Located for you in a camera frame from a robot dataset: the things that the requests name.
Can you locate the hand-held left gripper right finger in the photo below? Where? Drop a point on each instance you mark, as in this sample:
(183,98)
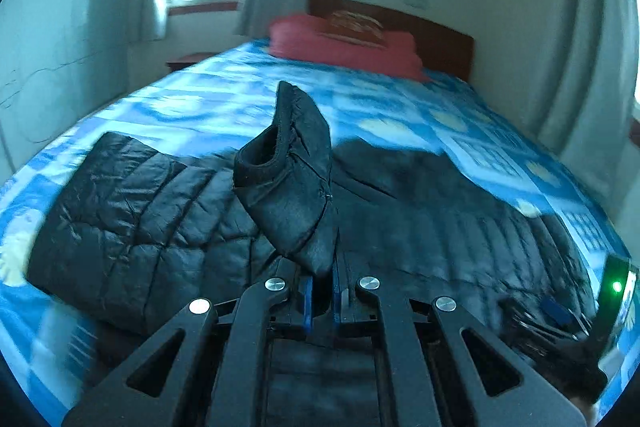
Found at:
(338,302)

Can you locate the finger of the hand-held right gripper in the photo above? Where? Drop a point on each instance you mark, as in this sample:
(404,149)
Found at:
(556,310)

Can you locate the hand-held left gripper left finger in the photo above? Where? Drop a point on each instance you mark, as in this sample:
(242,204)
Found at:
(308,303)

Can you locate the black puffer jacket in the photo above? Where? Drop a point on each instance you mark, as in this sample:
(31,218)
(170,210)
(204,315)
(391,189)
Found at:
(165,217)

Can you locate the blue printed bed blanket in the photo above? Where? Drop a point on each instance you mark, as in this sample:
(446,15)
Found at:
(400,102)

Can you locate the red pillow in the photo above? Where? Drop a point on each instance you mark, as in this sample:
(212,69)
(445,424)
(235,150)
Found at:
(345,44)

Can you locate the brown wooden nightstand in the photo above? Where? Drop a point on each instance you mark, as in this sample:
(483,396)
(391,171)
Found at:
(187,59)

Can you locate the brown wooden headboard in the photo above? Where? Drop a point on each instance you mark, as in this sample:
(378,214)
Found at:
(435,37)

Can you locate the white wall socket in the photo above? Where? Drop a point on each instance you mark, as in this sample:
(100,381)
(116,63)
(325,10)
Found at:
(416,0)

